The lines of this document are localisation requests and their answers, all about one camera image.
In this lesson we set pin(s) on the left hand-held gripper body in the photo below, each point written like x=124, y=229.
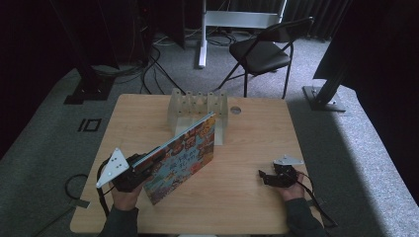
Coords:
x=126, y=179

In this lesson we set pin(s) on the round grey table grommet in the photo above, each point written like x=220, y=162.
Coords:
x=235, y=110

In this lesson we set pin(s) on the person's left hand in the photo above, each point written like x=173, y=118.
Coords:
x=125, y=200

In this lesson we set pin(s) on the person's right hand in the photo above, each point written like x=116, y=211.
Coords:
x=293, y=192

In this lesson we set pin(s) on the colourful picture book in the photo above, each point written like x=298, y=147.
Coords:
x=184, y=158

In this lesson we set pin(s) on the black folding chair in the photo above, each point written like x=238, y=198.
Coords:
x=260, y=56

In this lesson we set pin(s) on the grey tape strip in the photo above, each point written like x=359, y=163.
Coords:
x=82, y=203

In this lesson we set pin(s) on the clear acrylic book rack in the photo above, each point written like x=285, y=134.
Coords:
x=194, y=105

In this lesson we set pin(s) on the dark grey curtain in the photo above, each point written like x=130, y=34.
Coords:
x=316, y=16

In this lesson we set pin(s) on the black stand with metal base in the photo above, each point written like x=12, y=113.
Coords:
x=324, y=98

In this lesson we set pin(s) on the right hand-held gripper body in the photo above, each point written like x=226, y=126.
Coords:
x=284, y=176

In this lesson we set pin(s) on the white metal desk frame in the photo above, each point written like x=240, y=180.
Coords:
x=230, y=19

